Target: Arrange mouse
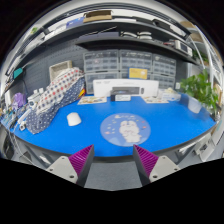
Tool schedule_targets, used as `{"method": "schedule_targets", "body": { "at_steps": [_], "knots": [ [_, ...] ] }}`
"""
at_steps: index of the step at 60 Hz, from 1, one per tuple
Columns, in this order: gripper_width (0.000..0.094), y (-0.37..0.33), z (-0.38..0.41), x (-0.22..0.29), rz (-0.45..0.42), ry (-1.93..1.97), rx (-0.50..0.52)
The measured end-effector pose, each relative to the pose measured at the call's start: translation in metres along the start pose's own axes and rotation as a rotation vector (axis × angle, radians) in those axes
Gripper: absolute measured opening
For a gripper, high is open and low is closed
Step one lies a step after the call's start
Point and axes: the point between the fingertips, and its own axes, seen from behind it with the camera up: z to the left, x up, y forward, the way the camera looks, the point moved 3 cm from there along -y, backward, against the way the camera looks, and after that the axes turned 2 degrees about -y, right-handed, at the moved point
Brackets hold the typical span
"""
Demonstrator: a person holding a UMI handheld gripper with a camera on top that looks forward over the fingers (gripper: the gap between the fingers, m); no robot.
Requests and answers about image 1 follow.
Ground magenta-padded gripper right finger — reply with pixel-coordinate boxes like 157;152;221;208
132;143;182;187

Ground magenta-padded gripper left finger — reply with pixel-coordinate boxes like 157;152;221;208
45;143;96;188

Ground white computer mouse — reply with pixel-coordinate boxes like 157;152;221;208
66;112;83;127

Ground round light blue mouse pad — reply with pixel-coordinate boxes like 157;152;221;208
99;112;152;148

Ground navy white-dotted cloth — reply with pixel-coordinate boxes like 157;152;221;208
25;78;86;135

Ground colourful sticker sheet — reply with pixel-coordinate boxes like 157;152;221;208
77;95;108;106
141;95;170;105

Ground clear plastic bag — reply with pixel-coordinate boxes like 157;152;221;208
159;87;183;103

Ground white plastic device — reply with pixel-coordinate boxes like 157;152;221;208
18;88;45;132

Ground red blue checked cloth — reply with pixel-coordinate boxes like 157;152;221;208
34;67;84;116

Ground purple soft item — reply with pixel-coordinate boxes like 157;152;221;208
12;92;27;111

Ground small dark box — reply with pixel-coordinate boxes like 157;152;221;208
109;93;132;102

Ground green potted plant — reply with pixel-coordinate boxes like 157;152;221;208
179;69;219;116

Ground grey plastic drawer cabinet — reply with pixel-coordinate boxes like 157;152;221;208
152;53;178;78
149;74;176;90
83;49;120;74
84;71;121;95
118;49;153;72
119;70;153;81

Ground white keyboard box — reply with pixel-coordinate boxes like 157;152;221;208
92;78;160;98

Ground yellow card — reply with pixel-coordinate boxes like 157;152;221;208
128;67;149;80

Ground white woven basket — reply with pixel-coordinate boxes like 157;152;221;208
48;60;73;83

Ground white metal shelf rack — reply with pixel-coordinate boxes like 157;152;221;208
188;20;224;113

